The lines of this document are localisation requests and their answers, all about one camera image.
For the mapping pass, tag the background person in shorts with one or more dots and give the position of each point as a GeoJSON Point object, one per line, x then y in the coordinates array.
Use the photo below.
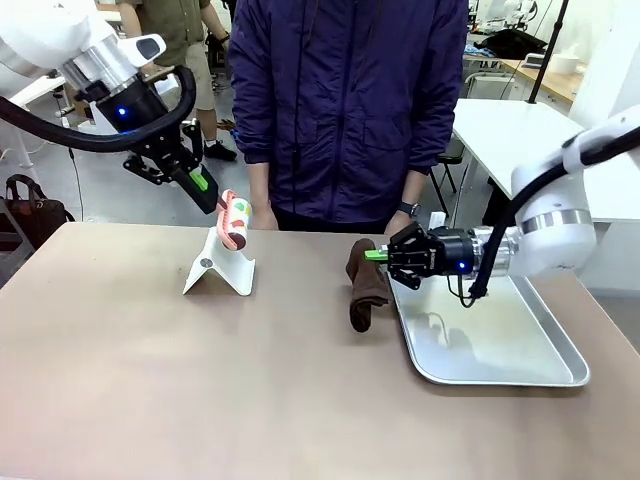
{"type": "Point", "coordinates": [190, 45]}

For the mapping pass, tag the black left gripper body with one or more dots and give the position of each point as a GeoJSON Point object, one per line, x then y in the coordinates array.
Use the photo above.
{"type": "Point", "coordinates": [135, 112]}

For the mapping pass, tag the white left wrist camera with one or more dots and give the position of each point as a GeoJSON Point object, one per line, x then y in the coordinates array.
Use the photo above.
{"type": "Point", "coordinates": [145, 49]}

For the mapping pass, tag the person right forearm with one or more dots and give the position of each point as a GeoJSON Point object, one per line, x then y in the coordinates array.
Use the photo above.
{"type": "Point", "coordinates": [260, 182]}

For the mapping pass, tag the purple jacket person torso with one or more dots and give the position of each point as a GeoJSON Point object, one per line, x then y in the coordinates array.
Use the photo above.
{"type": "Point", "coordinates": [345, 100]}

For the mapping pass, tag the black wristwatch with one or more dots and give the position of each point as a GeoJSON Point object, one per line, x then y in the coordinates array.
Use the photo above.
{"type": "Point", "coordinates": [409, 208]}

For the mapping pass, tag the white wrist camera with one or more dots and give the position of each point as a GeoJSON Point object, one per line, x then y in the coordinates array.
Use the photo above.
{"type": "Point", "coordinates": [145, 49]}
{"type": "Point", "coordinates": [437, 220]}

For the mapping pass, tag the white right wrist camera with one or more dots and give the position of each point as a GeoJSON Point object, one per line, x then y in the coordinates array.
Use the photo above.
{"type": "Point", "coordinates": [437, 220]}

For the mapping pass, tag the person left forearm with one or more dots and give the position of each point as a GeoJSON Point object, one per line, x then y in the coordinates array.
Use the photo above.
{"type": "Point", "coordinates": [415, 187]}

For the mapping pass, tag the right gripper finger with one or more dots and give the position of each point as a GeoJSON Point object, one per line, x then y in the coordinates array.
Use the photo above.
{"type": "Point", "coordinates": [410, 272]}
{"type": "Point", "coordinates": [405, 242]}

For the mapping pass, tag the silver metal tray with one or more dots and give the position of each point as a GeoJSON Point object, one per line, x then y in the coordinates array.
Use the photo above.
{"type": "Point", "coordinates": [500, 350]}

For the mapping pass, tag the person right hand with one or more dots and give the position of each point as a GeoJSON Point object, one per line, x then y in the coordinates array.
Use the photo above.
{"type": "Point", "coordinates": [264, 215]}

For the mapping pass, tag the black stand pole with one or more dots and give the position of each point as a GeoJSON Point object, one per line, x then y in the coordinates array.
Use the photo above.
{"type": "Point", "coordinates": [547, 50]}

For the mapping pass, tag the white lint roller stand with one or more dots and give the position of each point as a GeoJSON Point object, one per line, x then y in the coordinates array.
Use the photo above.
{"type": "Point", "coordinates": [220, 272]}

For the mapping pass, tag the person left hand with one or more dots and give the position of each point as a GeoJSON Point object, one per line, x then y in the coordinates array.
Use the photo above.
{"type": "Point", "coordinates": [397, 224]}

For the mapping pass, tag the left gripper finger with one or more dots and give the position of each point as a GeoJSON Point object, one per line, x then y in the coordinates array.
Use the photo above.
{"type": "Point", "coordinates": [192, 192]}
{"type": "Point", "coordinates": [194, 145]}

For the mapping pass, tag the black cloth heap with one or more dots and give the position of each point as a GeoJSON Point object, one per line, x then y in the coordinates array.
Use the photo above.
{"type": "Point", "coordinates": [515, 42]}

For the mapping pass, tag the brown cloth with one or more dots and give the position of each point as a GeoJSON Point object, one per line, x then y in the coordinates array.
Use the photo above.
{"type": "Point", "coordinates": [367, 290]}

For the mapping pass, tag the pink lint roller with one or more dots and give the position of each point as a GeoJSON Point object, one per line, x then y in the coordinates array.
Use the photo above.
{"type": "Point", "coordinates": [239, 222]}

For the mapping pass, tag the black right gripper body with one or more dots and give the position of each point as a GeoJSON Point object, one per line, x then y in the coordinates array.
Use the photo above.
{"type": "Point", "coordinates": [450, 252]}

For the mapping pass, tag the dark brown handbag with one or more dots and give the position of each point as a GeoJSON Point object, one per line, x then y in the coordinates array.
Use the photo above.
{"type": "Point", "coordinates": [37, 212]}

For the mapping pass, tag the white side table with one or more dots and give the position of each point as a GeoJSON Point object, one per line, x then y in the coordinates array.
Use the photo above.
{"type": "Point", "coordinates": [500, 135]}

